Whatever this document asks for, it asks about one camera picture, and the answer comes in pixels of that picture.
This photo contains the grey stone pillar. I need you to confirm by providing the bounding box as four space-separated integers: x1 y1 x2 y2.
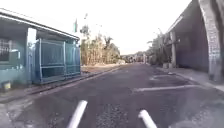
198 0 224 83

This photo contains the robot's own part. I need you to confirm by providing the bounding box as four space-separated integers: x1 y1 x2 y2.
67 99 88 128
138 109 158 128

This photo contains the green bush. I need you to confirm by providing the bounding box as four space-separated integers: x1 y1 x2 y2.
146 31 173 67

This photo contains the large grey building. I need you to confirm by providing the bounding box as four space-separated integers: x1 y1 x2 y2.
164 0 224 74

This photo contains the pale post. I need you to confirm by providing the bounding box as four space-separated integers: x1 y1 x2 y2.
169 30 178 69

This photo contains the grey asphalt road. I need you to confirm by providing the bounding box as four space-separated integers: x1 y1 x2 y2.
0 63 224 128

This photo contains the blue building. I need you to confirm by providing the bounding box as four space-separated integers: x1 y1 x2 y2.
0 8 81 89

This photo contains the blue metal gate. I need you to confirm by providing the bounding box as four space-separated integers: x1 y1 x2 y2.
33 37 82 85

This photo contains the row of trees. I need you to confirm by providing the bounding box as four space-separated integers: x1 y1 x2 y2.
79 24 122 67

